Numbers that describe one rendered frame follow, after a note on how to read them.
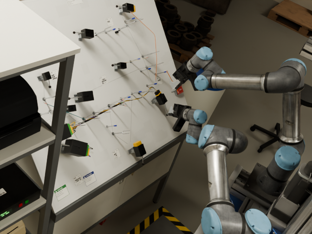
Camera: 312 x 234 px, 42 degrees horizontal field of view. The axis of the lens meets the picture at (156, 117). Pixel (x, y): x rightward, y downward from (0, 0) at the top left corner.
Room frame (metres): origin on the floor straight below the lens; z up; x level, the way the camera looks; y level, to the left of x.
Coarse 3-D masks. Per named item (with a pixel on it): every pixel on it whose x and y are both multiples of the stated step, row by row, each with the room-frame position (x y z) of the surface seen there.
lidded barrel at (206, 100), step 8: (200, 72) 3.47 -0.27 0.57; (184, 88) 3.35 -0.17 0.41; (192, 88) 3.29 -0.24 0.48; (208, 88) 3.26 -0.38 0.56; (192, 96) 3.29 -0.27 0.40; (200, 96) 3.27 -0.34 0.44; (208, 96) 3.28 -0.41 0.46; (216, 96) 3.33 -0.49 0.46; (192, 104) 3.28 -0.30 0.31; (200, 104) 3.28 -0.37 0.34; (208, 104) 3.31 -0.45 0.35; (216, 104) 3.41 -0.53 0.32; (208, 112) 3.34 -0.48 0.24
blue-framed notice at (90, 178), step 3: (93, 171) 1.49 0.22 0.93; (87, 174) 1.46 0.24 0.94; (90, 174) 1.47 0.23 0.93; (93, 174) 1.48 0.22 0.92; (84, 177) 1.43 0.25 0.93; (87, 177) 1.45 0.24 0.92; (90, 177) 1.46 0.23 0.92; (93, 177) 1.47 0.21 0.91; (84, 180) 1.43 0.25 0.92; (87, 180) 1.44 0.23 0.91; (90, 180) 1.45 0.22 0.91; (93, 180) 1.46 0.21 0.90; (96, 180) 1.47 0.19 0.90; (87, 183) 1.43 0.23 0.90; (90, 183) 1.44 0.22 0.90; (87, 186) 1.42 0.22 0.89
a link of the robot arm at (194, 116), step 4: (188, 112) 1.86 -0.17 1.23; (192, 112) 1.84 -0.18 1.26; (196, 112) 1.82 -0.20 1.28; (200, 112) 1.82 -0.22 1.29; (204, 112) 1.83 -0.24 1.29; (188, 116) 1.84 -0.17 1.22; (192, 116) 1.82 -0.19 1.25; (196, 116) 1.80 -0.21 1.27; (200, 116) 1.81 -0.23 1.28; (204, 116) 1.82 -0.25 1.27; (188, 120) 1.85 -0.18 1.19; (192, 120) 1.81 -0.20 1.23; (196, 120) 1.79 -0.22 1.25; (200, 120) 1.80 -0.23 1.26; (204, 120) 1.81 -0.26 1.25; (196, 124) 1.79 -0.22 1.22; (200, 124) 1.80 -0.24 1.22
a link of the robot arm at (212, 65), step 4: (212, 60) 1.90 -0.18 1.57; (208, 64) 1.88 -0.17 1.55; (212, 64) 1.88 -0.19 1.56; (216, 64) 1.90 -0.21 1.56; (204, 68) 1.87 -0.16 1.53; (208, 68) 1.85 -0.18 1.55; (212, 68) 1.85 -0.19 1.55; (216, 68) 1.86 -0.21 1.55; (220, 68) 1.88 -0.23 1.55; (216, 72) 1.84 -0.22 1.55; (220, 72) 1.86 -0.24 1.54; (224, 72) 1.88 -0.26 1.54
